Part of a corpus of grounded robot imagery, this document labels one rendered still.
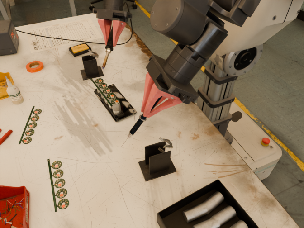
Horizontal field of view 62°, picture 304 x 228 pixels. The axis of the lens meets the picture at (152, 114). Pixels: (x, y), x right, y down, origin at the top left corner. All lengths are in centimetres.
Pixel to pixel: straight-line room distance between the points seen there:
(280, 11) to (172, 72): 46
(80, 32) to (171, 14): 90
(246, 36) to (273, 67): 168
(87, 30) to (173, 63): 85
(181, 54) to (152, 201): 34
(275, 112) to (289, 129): 16
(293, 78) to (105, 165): 201
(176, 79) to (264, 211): 37
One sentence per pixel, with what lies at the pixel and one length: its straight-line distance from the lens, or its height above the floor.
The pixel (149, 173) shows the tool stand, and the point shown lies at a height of 75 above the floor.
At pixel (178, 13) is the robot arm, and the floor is 116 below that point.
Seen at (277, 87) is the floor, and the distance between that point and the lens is 229.
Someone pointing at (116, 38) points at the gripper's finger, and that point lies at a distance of 79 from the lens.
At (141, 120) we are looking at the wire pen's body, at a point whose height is 94.
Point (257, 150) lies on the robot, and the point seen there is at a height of 26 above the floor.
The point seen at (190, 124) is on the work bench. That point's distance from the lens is 75.
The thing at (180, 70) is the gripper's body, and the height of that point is 106.
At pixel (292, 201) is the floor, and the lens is 163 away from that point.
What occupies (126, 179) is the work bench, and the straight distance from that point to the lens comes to 64.
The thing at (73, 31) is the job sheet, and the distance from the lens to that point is 124.
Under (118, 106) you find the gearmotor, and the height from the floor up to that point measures 80.
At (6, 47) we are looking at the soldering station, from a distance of 115.
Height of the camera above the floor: 130
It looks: 45 degrees down
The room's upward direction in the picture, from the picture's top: straight up
